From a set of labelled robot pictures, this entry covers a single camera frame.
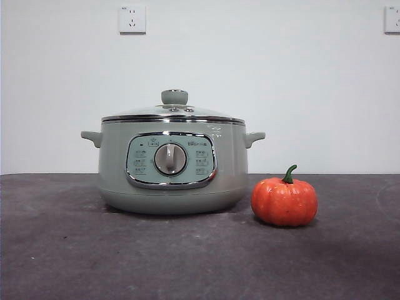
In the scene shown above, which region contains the glass lid with green knob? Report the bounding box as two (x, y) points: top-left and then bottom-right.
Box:
(101, 89), (246, 124)

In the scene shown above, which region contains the small orange pumpkin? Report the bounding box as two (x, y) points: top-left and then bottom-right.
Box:
(251, 164), (319, 228)

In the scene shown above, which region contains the pale green electric pot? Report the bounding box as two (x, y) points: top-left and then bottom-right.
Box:
(80, 119), (266, 216)

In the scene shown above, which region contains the white wall socket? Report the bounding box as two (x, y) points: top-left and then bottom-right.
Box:
(384, 6), (400, 35)
(118, 6), (147, 35)

